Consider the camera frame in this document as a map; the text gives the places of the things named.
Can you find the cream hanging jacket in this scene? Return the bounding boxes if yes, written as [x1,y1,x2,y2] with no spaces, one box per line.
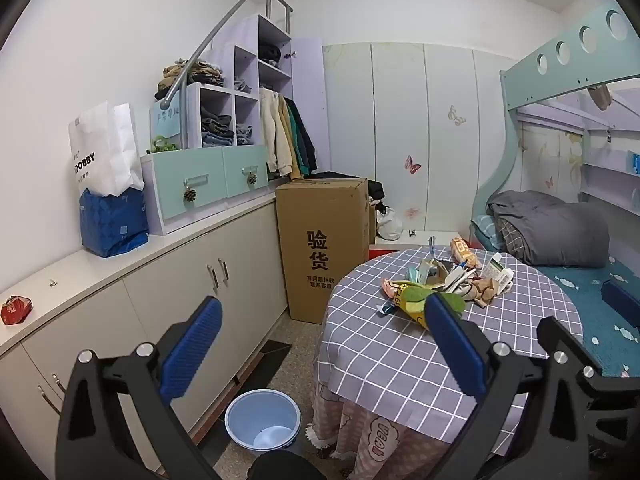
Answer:
[259,87,294,177]

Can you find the pile of folded clothes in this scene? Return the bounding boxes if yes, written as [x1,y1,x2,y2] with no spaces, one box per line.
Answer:
[154,60,226,101]

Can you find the white printed carton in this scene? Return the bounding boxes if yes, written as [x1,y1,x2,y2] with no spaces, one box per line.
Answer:
[480,252,516,293]

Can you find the mint bunk bed frame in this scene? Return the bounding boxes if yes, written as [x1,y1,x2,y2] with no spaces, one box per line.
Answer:
[470,2,640,261]

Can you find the light blue storage box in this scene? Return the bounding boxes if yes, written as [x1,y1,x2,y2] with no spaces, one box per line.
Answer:
[150,97,187,152]

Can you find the white wardrobe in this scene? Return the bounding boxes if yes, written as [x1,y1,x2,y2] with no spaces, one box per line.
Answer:
[322,42,516,246]

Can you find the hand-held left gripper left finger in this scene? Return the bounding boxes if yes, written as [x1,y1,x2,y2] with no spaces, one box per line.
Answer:
[55,296,223,480]

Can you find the brown hanging cloth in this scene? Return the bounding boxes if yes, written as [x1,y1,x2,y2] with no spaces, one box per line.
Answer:
[587,82,613,110]

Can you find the large cardboard box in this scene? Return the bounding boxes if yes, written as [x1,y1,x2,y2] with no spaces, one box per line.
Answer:
[275,177,371,325]

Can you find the pink checked fringed table skirt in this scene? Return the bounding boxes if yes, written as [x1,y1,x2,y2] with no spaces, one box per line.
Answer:
[305,387,526,480]

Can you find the small red packet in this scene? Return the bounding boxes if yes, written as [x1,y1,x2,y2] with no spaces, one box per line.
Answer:
[0,296,33,326]

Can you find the black clothes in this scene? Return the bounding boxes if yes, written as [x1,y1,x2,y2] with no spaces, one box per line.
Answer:
[367,178,387,213]

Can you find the white plastic bag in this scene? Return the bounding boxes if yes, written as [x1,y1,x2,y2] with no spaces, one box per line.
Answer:
[376,207,403,241]

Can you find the grey checked tablecloth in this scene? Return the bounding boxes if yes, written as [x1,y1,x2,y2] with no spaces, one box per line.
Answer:
[310,247,586,413]

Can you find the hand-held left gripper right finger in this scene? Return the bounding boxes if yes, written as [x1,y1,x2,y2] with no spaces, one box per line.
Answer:
[424,292,588,480]

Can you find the brown paper bag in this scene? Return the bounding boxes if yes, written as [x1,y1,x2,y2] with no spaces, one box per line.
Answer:
[467,277,501,308]

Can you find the black hanging coat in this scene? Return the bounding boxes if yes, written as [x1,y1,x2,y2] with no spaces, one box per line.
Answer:
[287,100,319,175]

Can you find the grey duvet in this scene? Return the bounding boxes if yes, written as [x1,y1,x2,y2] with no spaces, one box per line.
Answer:
[487,191,611,268]

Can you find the grey metal handrail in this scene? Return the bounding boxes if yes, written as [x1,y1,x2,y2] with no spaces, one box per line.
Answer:
[165,0,294,151]

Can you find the teal bed sheet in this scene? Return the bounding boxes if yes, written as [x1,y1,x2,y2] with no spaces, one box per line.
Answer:
[542,255,640,378]

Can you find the green hanging garment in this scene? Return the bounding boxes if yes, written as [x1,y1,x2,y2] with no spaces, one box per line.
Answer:
[286,102,303,171]

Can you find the lilac wall shelf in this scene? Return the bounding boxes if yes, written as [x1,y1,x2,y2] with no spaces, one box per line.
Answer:
[580,147,640,211]

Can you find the stack of folded jeans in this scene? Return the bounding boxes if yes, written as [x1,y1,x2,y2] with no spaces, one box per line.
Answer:
[201,115,236,147]

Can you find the blue tissue pack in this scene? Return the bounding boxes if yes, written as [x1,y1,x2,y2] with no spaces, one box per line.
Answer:
[79,187,150,258]

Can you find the blue plastic bin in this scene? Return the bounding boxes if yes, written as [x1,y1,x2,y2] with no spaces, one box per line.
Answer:
[224,389,302,453]

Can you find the green yellow snack packet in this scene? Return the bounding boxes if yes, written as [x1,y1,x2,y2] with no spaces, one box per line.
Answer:
[382,277,466,331]

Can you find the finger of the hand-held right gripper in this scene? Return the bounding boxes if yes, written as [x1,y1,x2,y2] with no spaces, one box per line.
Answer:
[601,279,640,333]
[536,316,601,378]

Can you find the orange patterned packet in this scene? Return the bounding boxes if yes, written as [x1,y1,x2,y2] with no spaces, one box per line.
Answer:
[450,237,481,267]

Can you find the blue checked pillow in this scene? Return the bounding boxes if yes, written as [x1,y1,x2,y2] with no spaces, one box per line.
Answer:
[472,215,506,251]

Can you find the white paper shopping bag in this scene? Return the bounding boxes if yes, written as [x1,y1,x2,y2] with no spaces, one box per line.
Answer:
[68,101,146,198]

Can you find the lilac shelf unit mint drawers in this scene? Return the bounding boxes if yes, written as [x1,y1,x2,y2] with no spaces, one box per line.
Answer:
[140,14,326,236]

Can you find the dark folded clothes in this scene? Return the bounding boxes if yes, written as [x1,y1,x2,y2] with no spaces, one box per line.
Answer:
[260,44,287,67]

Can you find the beige low cabinet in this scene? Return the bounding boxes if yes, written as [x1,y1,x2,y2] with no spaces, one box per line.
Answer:
[0,187,301,466]

